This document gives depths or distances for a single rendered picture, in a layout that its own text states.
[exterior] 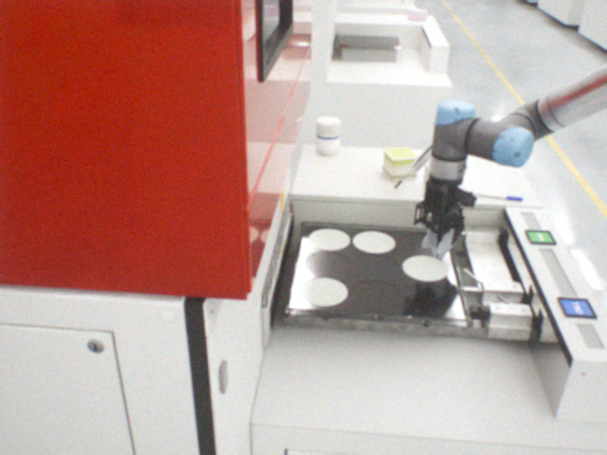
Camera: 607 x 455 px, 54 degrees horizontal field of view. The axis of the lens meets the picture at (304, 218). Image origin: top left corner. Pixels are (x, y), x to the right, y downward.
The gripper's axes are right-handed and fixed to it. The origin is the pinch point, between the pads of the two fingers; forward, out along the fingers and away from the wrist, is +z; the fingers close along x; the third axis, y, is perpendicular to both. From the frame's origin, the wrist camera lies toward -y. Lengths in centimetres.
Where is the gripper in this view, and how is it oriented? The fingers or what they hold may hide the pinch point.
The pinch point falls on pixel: (439, 252)
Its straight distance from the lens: 138.4
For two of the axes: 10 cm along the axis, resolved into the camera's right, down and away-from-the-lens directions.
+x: 7.4, 3.3, -5.9
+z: -0.1, 8.8, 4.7
